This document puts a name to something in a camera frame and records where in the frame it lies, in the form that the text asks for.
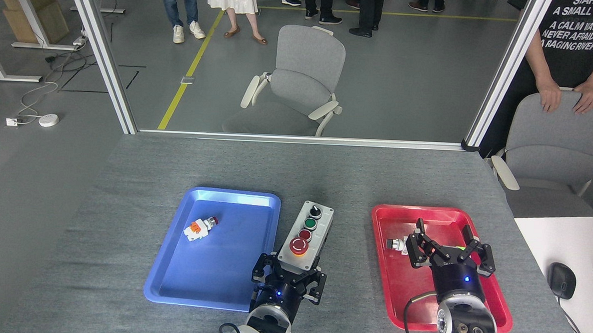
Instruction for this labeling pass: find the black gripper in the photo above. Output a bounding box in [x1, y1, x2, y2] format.
[249, 252, 329, 320]
[402, 218, 498, 306]

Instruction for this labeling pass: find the grey four-button control box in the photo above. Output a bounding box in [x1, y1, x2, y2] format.
[275, 199, 335, 277]

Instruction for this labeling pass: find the cardboard box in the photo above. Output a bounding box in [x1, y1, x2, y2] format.
[0, 0, 72, 46]

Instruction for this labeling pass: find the person's right hand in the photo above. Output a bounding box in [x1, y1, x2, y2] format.
[535, 77, 563, 114]

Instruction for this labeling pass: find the person's left hand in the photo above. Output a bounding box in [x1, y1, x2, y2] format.
[572, 79, 593, 116]

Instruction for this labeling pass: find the red plastic tray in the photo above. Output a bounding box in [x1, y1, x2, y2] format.
[366, 204, 518, 333]

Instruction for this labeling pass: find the blue plastic tray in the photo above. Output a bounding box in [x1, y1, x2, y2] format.
[142, 184, 282, 314]

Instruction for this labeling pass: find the white desk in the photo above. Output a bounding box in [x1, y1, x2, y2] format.
[509, 212, 593, 333]

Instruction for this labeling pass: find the black computer mouse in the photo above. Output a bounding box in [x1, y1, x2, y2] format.
[546, 261, 578, 301]

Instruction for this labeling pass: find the silver aluminium crossbar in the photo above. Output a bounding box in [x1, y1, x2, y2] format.
[136, 128, 466, 152]

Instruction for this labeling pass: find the grey office chair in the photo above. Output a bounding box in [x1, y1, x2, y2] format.
[488, 84, 593, 220]
[222, 22, 348, 138]

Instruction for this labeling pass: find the small white orange switch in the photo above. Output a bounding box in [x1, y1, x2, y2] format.
[183, 214, 220, 243]

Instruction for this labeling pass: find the silver aluminium post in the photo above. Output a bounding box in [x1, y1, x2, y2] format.
[461, 0, 555, 156]
[58, 0, 144, 135]

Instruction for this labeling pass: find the white floor cable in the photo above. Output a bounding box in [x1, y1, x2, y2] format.
[16, 39, 85, 126]

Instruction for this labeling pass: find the white desk frame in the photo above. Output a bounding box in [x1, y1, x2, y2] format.
[0, 0, 84, 85]

